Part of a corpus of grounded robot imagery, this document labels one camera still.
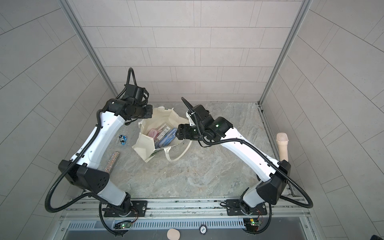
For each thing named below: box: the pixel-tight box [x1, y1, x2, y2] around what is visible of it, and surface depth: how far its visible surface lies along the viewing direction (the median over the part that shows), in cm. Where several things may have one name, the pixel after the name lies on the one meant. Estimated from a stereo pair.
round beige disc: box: [167, 228, 181, 240], surface depth 65 cm
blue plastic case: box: [158, 128, 178, 148], surface depth 90 cm
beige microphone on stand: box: [276, 132, 289, 161], surface depth 64 cm
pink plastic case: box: [148, 129, 158, 139], surface depth 89 cm
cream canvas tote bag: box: [132, 106, 193, 163], surface depth 86 cm
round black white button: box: [199, 224, 208, 235], surface depth 68 cm
